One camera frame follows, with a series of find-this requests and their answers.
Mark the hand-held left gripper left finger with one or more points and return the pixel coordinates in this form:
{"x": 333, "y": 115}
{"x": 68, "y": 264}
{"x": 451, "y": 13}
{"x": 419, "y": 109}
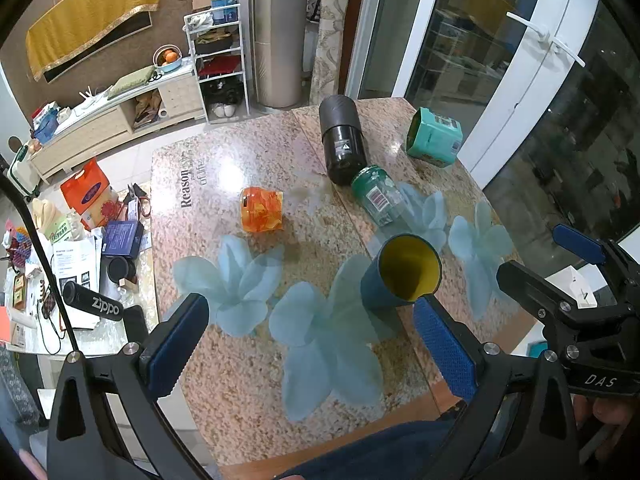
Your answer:
{"x": 175, "y": 347}

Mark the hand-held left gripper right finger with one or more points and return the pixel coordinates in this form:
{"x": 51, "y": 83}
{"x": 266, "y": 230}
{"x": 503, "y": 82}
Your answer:
{"x": 445, "y": 355}

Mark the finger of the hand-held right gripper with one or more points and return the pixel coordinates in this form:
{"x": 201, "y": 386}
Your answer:
{"x": 532, "y": 287}
{"x": 580, "y": 244}

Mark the blue cup with yellow inside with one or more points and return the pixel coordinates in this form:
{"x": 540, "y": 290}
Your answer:
{"x": 385, "y": 287}

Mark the person's right hand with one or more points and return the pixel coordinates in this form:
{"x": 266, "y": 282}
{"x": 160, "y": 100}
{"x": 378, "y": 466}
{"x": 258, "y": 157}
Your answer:
{"x": 607, "y": 416}

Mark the white small box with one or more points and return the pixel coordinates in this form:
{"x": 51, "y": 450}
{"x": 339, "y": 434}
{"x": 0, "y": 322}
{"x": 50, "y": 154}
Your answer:
{"x": 575, "y": 285}

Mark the black long box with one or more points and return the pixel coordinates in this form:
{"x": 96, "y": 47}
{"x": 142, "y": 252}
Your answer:
{"x": 92, "y": 303}

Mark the dark blue box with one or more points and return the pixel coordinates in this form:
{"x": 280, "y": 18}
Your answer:
{"x": 122, "y": 237}

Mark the white printed paper sheet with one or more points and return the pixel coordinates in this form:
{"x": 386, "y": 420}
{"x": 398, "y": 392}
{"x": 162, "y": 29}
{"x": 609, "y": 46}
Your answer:
{"x": 75, "y": 265}

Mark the orange plastic packet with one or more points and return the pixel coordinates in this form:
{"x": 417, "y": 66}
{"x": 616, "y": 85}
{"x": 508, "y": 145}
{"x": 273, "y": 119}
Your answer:
{"x": 260, "y": 210}

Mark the grey patterned cloth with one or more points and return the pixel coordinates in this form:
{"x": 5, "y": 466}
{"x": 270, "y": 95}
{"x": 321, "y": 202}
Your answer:
{"x": 15, "y": 390}

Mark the green glass jar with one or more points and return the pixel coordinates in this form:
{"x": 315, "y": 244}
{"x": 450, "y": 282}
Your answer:
{"x": 382, "y": 200}

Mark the orange paper bag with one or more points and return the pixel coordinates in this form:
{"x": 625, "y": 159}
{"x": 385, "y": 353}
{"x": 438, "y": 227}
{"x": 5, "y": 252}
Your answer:
{"x": 90, "y": 195}

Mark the teal box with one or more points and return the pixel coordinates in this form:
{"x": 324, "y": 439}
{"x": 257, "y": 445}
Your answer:
{"x": 434, "y": 136}

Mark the white and green case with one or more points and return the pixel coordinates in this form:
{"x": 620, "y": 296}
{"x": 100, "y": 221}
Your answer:
{"x": 22, "y": 170}

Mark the white low cabinet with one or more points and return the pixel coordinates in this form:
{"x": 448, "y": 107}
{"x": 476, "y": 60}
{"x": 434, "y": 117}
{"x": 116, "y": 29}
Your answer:
{"x": 115, "y": 117}

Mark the black cylindrical flask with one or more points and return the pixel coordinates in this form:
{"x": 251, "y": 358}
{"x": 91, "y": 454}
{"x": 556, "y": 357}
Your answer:
{"x": 341, "y": 140}

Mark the pair of white shoes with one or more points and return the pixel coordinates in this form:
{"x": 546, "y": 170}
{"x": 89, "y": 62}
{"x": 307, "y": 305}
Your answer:
{"x": 223, "y": 109}

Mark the green cushion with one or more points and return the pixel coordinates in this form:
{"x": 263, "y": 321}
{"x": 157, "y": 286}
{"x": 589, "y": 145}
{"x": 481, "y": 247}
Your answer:
{"x": 132, "y": 81}

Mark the white metal shelf rack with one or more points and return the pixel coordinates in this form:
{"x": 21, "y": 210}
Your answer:
{"x": 219, "y": 60}

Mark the bowl of oranges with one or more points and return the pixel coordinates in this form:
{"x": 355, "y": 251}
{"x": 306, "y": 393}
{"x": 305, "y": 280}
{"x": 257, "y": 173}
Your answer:
{"x": 167, "y": 56}

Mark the patterned curtain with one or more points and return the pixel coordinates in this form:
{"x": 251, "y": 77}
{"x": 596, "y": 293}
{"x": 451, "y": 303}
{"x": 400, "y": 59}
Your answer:
{"x": 334, "y": 25}

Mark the grey tower air conditioner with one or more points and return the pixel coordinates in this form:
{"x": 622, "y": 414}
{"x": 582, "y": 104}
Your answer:
{"x": 280, "y": 35}

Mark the blue and white bucket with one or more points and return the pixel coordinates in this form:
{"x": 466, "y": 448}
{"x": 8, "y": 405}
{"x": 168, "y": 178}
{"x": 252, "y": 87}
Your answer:
{"x": 225, "y": 8}

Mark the yellow cloth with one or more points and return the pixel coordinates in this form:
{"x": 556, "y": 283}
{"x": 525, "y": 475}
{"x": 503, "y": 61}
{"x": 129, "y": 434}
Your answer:
{"x": 90, "y": 15}

